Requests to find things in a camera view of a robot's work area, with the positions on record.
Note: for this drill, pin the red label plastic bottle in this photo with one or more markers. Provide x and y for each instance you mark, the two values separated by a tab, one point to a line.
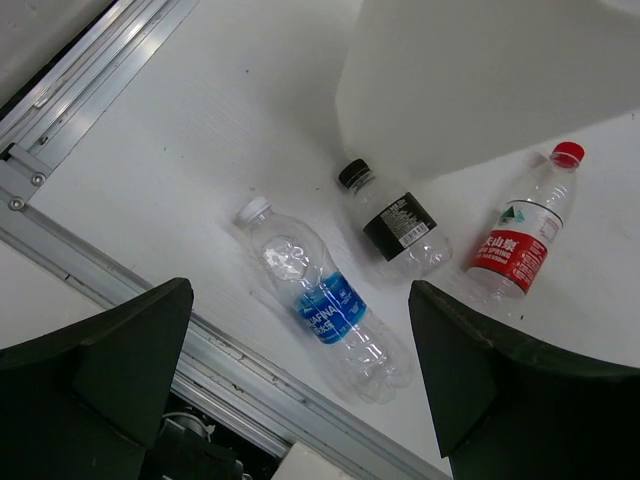
532	215

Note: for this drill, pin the white octagonal plastic bin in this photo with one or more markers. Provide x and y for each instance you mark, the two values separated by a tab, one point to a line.
432	87

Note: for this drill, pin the aluminium left side rail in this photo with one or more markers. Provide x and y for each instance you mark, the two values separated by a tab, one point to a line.
54	116

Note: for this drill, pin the blue label plastic bottle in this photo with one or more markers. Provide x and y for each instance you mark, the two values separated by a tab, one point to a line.
357	348

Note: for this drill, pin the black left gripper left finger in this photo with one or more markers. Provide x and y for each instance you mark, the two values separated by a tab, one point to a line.
86	401

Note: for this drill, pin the black label plastic bottle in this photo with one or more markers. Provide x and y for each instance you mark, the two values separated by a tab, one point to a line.
399	230

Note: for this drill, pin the aluminium front frame rail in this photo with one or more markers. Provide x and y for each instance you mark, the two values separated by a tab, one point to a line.
220	376

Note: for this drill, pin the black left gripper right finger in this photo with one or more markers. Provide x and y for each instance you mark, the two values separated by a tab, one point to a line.
506	405

